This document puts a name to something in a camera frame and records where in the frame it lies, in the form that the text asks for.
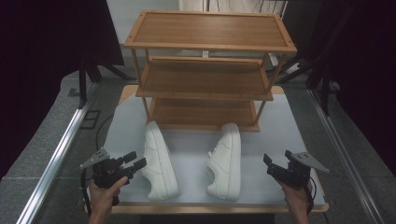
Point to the dark floor socket plate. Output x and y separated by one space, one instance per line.
90 119

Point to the pale grey table mat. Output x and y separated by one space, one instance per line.
190 161

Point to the dark curtain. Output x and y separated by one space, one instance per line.
367 77
37 62

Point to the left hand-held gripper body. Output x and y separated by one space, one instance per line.
104 175

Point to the black metal stand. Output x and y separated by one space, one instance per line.
323 87
82 84

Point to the person's right hand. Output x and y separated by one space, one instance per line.
297 199

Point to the wooden shoe rack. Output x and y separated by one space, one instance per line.
208 29

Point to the white sneaker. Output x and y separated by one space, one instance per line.
158 161
227 161

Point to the person's left hand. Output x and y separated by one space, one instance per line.
101 199

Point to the aluminium floor rail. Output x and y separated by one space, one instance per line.
56 155
345 155

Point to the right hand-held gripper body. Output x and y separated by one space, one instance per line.
297 175

